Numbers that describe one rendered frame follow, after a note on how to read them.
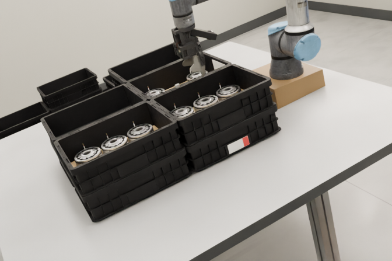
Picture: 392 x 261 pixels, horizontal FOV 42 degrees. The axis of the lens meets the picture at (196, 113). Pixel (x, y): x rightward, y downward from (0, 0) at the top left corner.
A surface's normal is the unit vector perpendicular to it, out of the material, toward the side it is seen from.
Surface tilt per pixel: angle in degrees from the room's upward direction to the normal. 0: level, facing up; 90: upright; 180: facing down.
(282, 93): 90
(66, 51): 90
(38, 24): 90
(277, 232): 0
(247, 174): 0
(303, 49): 100
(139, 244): 0
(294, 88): 90
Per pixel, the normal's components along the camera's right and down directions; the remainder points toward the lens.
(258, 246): -0.25, -0.87
